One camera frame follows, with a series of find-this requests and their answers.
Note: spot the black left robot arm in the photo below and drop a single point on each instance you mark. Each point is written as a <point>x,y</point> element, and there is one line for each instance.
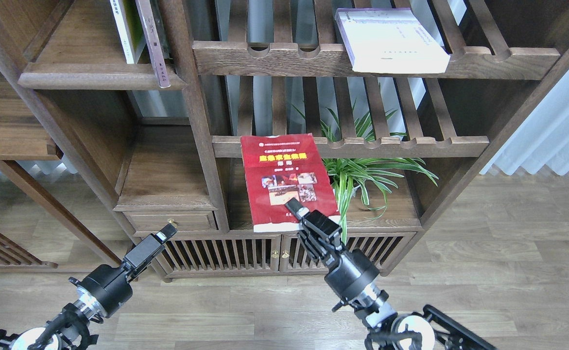
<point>67,331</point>

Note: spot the thin upright pink book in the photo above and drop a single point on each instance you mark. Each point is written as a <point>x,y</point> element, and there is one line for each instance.
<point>149,25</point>

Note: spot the dark wooden bookshelf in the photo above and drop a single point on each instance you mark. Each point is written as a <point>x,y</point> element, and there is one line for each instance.
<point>65,61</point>

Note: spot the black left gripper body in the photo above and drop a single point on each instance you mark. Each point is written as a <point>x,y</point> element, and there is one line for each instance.
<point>103,291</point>

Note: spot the grey upright book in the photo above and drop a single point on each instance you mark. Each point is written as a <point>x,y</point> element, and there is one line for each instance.
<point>160,29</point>

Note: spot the yellow green paperback book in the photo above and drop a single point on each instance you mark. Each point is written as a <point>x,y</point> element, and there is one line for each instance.
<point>129,28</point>

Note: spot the white pleated curtain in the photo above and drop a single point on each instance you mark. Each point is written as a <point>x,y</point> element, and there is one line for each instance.
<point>542,141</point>

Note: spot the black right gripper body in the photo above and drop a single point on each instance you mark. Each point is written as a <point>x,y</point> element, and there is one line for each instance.
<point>351,275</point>

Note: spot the white purple paperback book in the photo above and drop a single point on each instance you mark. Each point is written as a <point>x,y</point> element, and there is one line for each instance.
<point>389,41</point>

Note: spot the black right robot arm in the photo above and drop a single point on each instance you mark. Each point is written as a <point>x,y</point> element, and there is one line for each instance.
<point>414,331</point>

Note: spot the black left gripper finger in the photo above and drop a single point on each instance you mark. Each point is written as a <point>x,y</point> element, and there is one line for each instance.
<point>166,233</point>

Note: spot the red paperback book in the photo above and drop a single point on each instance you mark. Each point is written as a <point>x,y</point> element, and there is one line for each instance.
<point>278,169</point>

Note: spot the green spider plant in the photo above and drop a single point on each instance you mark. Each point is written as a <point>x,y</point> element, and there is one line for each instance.
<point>347,173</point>

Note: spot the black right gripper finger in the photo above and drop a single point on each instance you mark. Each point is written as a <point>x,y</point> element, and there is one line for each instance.
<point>296,208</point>

